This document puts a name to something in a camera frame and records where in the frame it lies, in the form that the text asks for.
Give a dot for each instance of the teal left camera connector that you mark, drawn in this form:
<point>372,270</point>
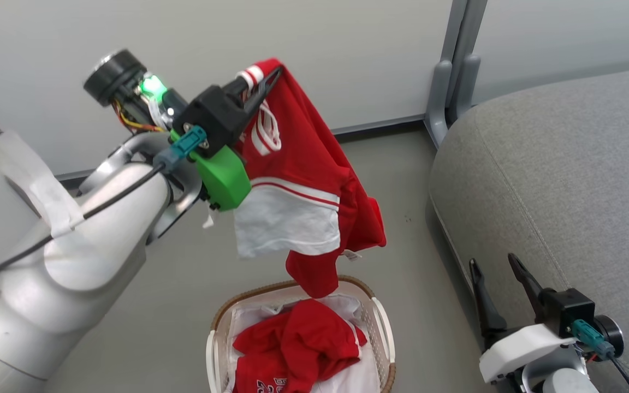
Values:
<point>186,143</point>

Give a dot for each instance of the grey metal partition post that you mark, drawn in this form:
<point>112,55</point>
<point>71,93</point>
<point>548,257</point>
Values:
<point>451,82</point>

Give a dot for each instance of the red garment white lettering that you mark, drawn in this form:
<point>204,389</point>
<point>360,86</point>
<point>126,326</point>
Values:
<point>292,349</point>

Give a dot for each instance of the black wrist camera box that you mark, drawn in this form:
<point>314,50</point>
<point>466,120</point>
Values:
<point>565,311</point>
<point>211,117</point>

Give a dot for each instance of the teal right camera connector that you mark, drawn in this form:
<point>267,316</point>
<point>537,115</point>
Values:
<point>587,334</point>

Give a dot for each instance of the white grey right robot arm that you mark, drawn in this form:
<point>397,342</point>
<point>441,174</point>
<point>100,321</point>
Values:
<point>565,382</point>

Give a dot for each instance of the red white sports shirt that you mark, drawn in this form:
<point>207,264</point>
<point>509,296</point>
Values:
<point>303,153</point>

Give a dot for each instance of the white wicker laundry basket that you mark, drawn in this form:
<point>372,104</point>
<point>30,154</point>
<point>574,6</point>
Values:
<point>383,338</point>

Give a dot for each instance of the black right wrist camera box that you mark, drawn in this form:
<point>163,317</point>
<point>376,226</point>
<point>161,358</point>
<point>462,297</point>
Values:
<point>565,311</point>

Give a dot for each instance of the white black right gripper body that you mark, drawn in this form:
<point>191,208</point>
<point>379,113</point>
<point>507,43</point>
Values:
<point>522,346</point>

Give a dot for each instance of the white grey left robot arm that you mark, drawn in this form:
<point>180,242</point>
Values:
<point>74,273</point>

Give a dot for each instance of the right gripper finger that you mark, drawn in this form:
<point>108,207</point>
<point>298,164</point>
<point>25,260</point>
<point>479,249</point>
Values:
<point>530,289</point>
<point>486,316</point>

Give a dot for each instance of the teal camera connector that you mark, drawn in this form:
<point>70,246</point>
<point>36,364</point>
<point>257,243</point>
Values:
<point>186,143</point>
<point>587,334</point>

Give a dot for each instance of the white tape strip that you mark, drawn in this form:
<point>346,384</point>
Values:
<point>52,202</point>

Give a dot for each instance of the grey fabric sofa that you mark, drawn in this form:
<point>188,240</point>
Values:
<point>565,191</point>

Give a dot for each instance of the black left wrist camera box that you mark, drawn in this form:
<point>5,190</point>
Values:
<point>211,117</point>

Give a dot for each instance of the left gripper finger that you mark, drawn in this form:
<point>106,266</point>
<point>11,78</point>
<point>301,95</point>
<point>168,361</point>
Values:
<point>238,87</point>
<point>262,90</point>

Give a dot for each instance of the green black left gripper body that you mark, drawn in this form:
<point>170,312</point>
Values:
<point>224,180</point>

